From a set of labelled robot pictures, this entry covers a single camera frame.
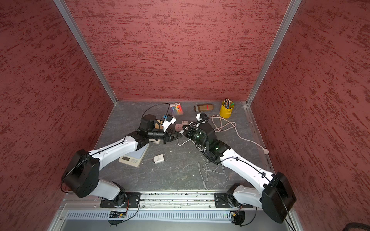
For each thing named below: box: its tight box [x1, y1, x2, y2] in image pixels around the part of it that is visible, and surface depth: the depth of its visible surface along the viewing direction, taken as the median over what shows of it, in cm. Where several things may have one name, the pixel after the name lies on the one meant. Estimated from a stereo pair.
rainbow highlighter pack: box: [169, 102, 184, 116], surface depth 117 cm
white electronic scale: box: [118, 142, 150, 168], surface depth 88 cm
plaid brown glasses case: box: [194, 103, 214, 113], surface depth 116 cm
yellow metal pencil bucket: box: [219, 100, 235, 119], surface depth 108 cm
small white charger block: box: [153, 153, 165, 165], surface depth 89 cm
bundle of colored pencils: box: [223, 98, 235, 109], surface depth 100 cm
